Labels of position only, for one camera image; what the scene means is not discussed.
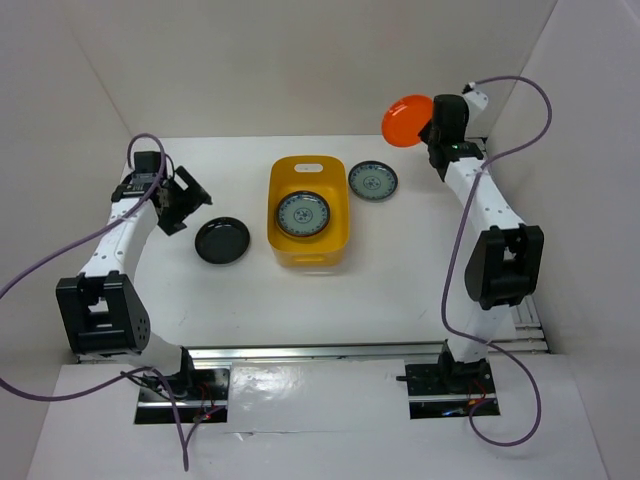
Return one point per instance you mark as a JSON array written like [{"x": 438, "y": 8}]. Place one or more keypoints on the blue patterned plate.
[
  {"x": 302, "y": 214},
  {"x": 373, "y": 181}
]

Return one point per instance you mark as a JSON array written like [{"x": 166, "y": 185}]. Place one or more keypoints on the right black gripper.
[{"x": 423, "y": 135}]

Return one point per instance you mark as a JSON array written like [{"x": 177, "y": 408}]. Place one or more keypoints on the black plate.
[{"x": 222, "y": 240}]

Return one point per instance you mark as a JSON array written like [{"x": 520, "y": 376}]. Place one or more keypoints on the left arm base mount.
[{"x": 205, "y": 400}]

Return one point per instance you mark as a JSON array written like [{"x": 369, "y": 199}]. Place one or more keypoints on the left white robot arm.
[{"x": 102, "y": 313}]

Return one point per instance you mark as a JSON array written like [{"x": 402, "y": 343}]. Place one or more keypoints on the aluminium front rail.
[{"x": 301, "y": 353}]

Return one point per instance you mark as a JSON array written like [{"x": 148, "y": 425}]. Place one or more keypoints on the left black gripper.
[{"x": 171, "y": 223}]

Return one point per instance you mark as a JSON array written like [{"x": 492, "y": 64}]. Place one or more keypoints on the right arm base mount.
[{"x": 429, "y": 397}]

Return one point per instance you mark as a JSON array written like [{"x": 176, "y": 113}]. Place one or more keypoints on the orange plate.
[{"x": 404, "y": 120}]

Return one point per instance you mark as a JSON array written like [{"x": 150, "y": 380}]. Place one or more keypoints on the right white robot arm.
[{"x": 463, "y": 354}]

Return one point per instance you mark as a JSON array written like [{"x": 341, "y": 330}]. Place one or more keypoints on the yellow plastic bin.
[{"x": 326, "y": 176}]

